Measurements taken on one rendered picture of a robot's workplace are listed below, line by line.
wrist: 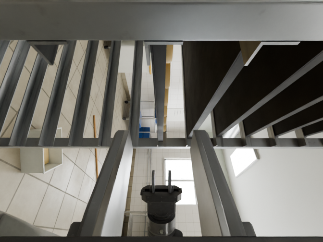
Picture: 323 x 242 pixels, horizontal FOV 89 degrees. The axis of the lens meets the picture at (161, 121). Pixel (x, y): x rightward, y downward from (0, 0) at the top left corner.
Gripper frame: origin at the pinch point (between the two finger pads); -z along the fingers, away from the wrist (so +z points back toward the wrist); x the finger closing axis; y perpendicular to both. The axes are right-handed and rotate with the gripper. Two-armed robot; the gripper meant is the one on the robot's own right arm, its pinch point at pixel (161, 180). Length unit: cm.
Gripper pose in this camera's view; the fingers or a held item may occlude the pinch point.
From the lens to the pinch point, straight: 52.6
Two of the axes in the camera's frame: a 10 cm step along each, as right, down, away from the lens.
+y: 0.0, 1.8, -9.8
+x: 10.0, 0.0, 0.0
